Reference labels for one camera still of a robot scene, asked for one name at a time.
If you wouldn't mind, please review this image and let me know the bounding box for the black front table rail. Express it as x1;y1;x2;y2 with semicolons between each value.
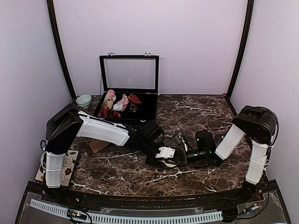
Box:
19;180;282;211

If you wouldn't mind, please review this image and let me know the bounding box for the small circuit board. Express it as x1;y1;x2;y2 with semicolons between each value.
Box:
67;210;87;220

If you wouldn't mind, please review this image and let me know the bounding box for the black frame post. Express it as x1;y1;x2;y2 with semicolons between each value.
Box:
46;0;76;101
226;0;254;100

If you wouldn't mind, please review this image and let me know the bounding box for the floral placemat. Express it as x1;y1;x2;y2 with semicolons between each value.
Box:
35;149;79;187

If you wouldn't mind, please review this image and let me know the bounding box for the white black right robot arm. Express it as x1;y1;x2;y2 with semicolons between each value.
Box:
174;105;279;185

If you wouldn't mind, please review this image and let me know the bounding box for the black right frame post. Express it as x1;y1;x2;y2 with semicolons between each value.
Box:
226;0;254;100

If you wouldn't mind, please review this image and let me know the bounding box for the tan ribbed sock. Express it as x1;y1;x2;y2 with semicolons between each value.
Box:
85;140;110;154

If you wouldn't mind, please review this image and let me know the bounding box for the white slotted cable duct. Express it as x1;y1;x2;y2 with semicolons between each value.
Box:
29;199;223;224

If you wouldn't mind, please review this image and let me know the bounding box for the maroon orange rolled sock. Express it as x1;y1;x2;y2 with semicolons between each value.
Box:
98;107;121;118

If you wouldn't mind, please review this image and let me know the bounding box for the cream brown block sock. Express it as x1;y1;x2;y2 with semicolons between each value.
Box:
157;160;178;169

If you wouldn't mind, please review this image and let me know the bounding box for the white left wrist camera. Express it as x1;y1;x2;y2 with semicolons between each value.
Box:
155;147;176;159

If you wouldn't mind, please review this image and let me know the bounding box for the pink white rolled sock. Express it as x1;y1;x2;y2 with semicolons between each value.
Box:
113;94;129;112

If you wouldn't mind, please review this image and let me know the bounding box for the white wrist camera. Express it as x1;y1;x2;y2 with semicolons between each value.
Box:
155;147;176;159
174;135;190;151

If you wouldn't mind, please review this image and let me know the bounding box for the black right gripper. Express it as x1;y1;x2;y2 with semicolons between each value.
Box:
167;149;208;168

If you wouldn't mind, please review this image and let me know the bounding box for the black left frame post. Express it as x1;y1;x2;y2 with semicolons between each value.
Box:
46;0;76;101

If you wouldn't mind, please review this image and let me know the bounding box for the beige patterned rolled sock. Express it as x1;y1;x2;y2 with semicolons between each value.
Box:
101;98;114;110

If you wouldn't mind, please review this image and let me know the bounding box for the brown patterned small sock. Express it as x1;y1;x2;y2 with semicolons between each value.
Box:
129;104;138;112

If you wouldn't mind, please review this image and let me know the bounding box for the black box with glass lid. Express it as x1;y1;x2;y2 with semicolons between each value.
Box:
93;53;159;126

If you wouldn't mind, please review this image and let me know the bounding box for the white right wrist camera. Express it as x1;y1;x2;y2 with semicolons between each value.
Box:
174;135;190;151

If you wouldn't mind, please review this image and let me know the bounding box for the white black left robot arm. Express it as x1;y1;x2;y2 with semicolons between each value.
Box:
41;103;164;203

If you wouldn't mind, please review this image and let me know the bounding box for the pale green bowl at back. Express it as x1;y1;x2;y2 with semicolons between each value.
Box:
76;94;92;108

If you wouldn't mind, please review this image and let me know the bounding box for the dark red folded sock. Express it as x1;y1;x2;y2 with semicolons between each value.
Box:
128;93;141;104

